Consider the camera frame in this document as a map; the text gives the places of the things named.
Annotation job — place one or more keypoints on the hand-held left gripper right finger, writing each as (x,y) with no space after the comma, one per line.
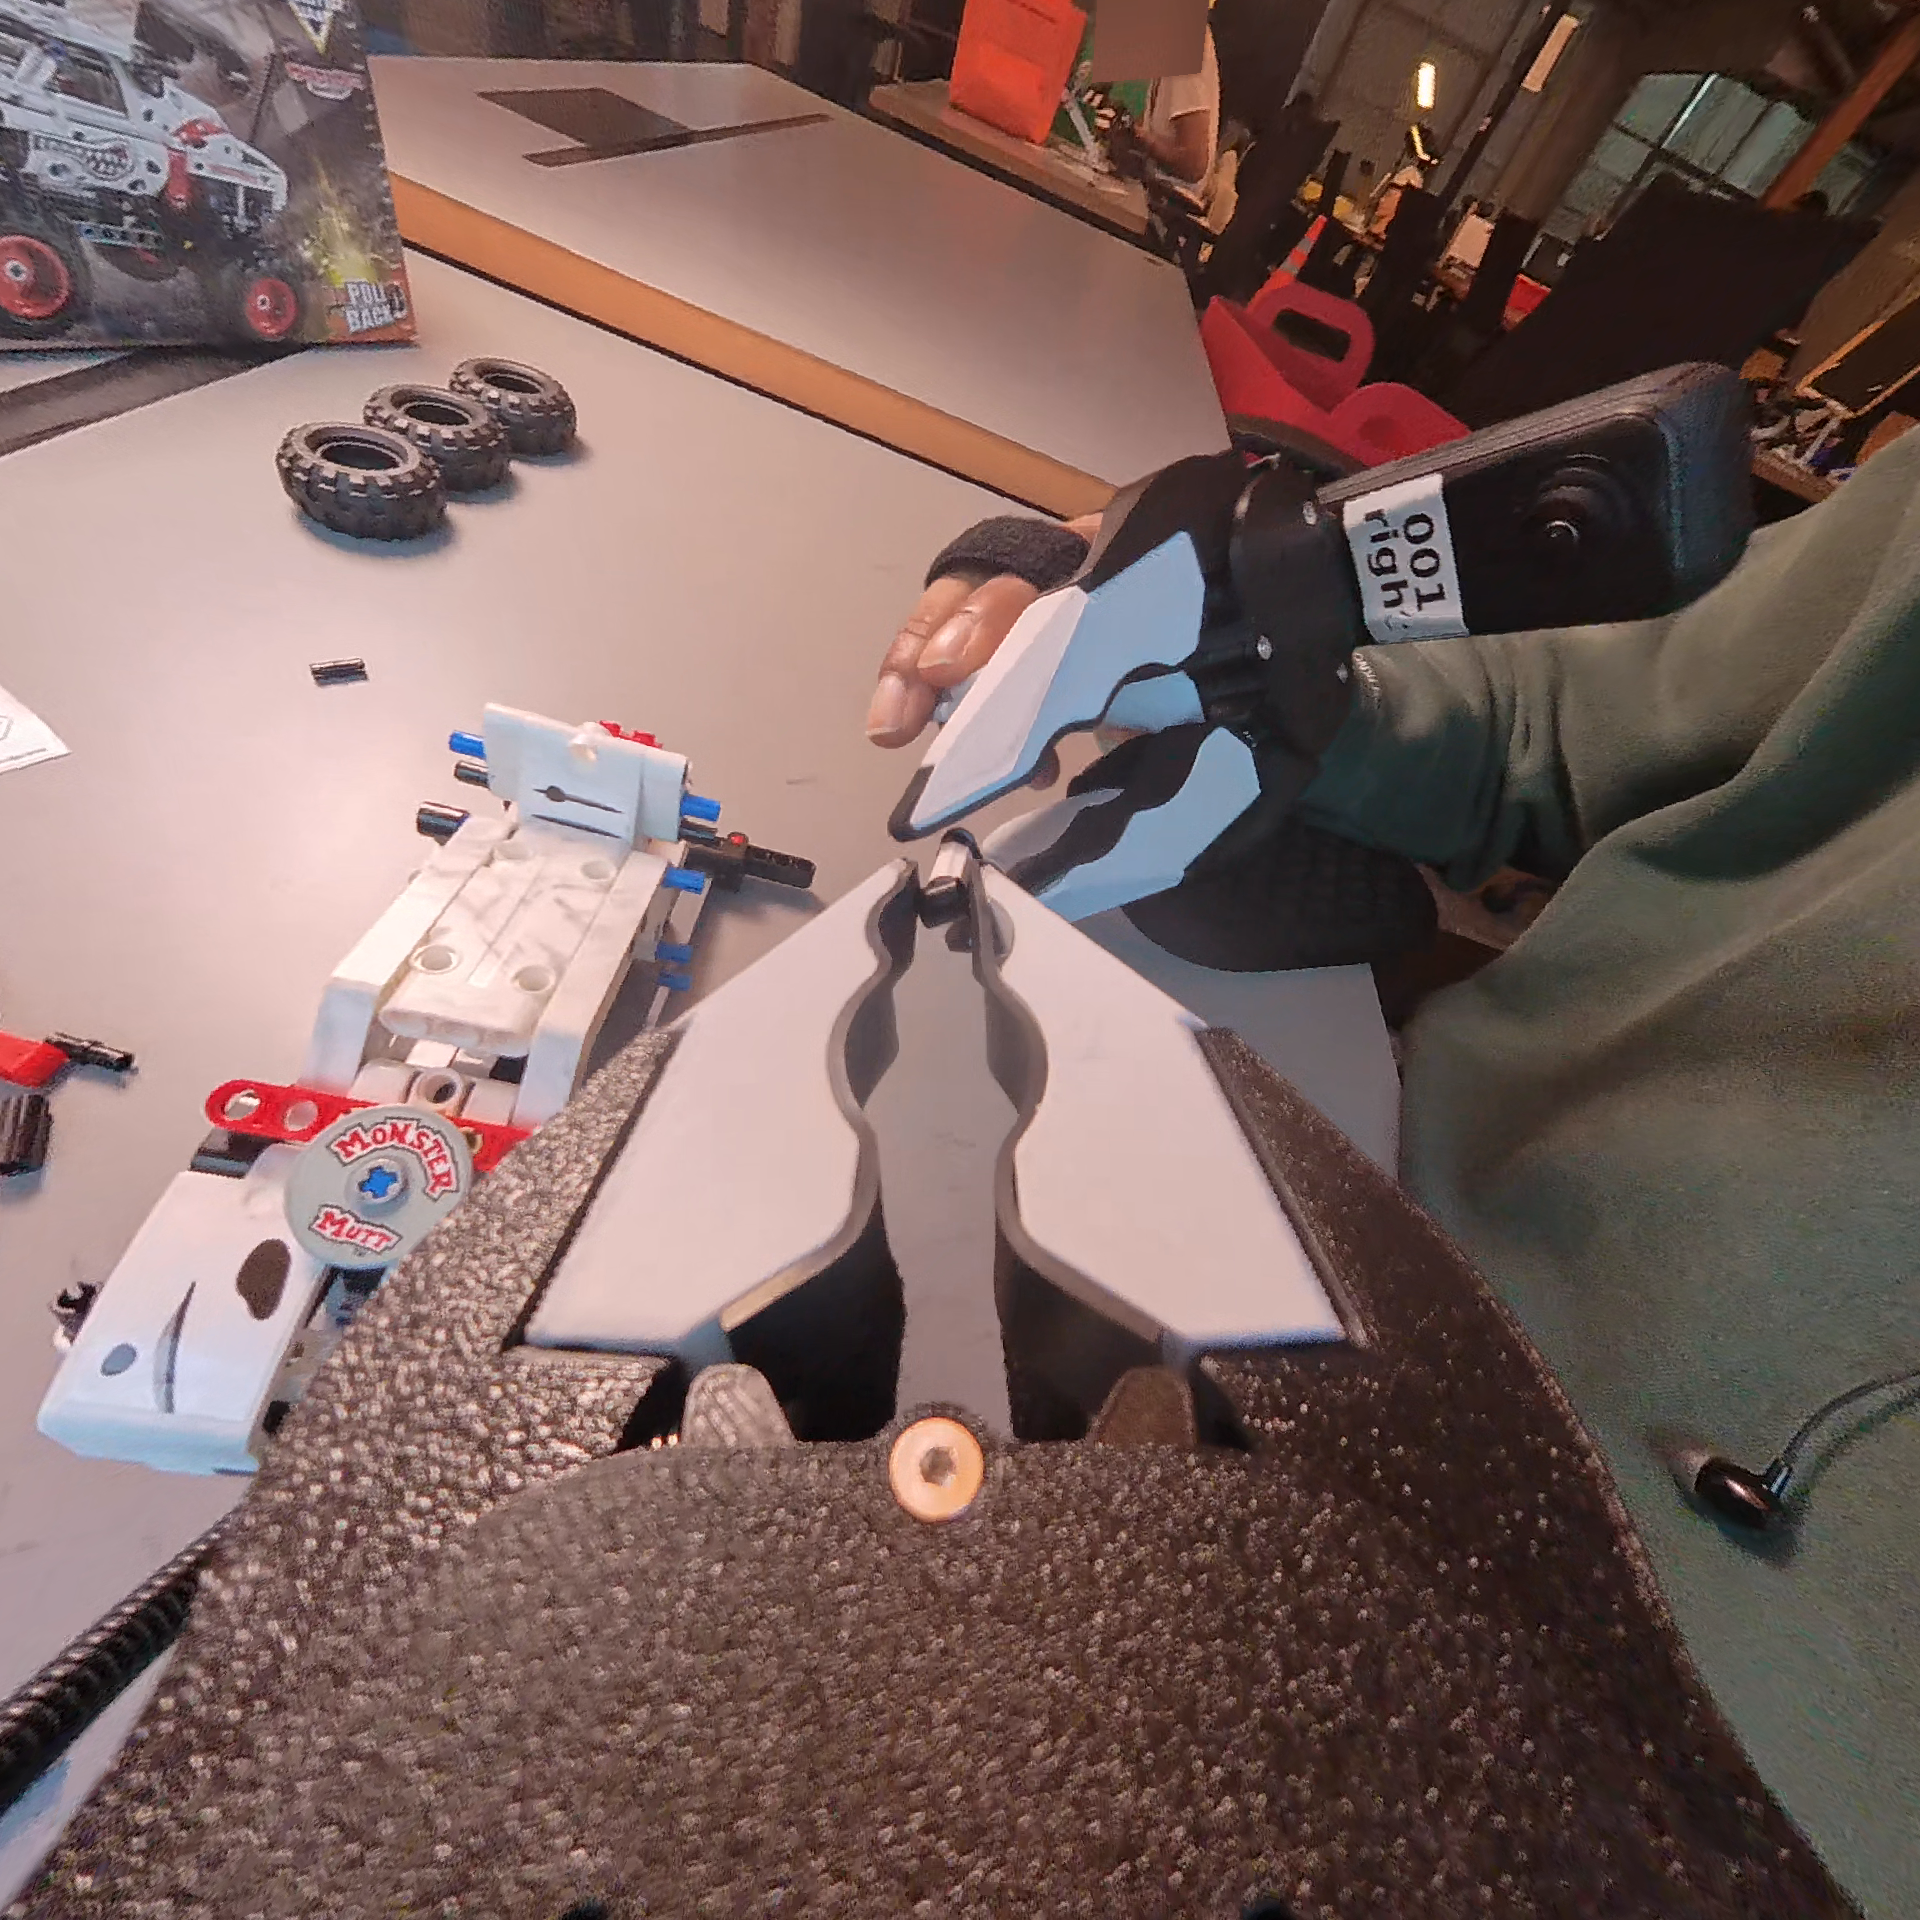
(1187,1200)

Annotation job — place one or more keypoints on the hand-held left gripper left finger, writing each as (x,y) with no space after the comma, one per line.
(707,1200)

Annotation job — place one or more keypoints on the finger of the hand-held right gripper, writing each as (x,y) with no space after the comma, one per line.
(1052,674)
(1171,817)

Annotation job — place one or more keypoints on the white toy sleeve piece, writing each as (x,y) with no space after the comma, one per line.
(946,875)

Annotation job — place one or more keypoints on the white black toy truck model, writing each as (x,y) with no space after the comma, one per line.
(510,930)

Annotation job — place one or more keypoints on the pile of small toy pieces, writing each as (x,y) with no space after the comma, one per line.
(45,1081)

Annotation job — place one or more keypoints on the grey desk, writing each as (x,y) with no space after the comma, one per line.
(240,811)

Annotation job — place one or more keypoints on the wood-edged table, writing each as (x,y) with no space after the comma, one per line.
(841,241)

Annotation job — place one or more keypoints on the person's clothed body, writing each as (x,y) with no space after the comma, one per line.
(1681,1200)

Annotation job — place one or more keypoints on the black toy tyre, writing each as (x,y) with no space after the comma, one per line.
(438,429)
(517,400)
(361,475)

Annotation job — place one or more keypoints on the orange box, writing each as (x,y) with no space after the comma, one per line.
(1020,59)

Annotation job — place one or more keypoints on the sticker sheet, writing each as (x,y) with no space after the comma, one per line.
(26,730)

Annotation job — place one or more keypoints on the toy truck set box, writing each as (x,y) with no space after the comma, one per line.
(180,164)

